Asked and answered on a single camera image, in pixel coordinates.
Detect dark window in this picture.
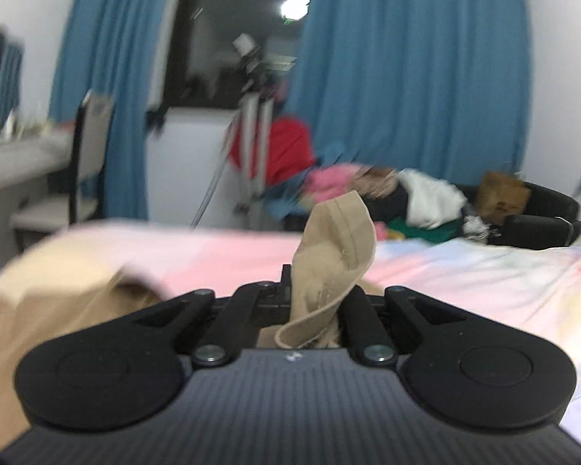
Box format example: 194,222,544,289
161,0,313,110

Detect black sofa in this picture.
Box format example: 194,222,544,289
453,180,581,251

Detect dark monitor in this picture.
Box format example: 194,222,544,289
0,25,26,113

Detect blue curtain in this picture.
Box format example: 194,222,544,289
47,0,191,220
285,0,534,186

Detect black frame chair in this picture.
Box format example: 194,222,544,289
10,90,115,243

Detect pink printed bed sheet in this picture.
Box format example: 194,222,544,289
0,219,581,452

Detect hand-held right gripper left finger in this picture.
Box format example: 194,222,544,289
136,265,292,367

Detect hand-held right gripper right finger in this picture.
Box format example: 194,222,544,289
338,285,468,368

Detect white desk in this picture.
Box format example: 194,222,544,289
0,132,76,278

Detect beige pants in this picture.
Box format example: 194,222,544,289
0,191,377,452

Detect white tripod stand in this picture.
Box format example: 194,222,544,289
190,34,278,229

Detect red garment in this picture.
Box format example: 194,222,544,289
229,115,316,186

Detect brown paper bag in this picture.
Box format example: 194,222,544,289
474,171,532,226

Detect pile of mixed clothes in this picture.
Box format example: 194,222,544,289
261,143,490,243

